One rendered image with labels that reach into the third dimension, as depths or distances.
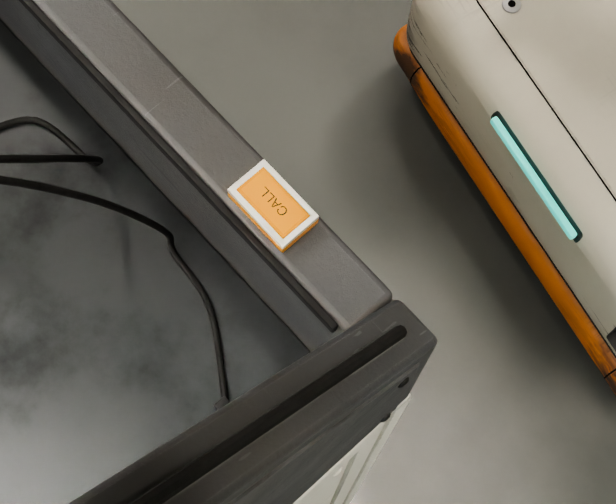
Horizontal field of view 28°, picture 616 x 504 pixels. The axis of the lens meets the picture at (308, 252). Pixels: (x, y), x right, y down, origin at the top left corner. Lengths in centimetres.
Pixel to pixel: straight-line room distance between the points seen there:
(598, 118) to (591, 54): 9
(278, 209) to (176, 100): 10
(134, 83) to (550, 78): 86
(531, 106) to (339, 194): 35
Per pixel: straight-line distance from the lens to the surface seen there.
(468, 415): 172
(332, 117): 183
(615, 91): 160
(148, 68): 81
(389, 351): 71
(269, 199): 75
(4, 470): 86
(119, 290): 88
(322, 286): 75
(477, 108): 161
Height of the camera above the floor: 167
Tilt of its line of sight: 72 degrees down
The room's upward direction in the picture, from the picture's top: 7 degrees clockwise
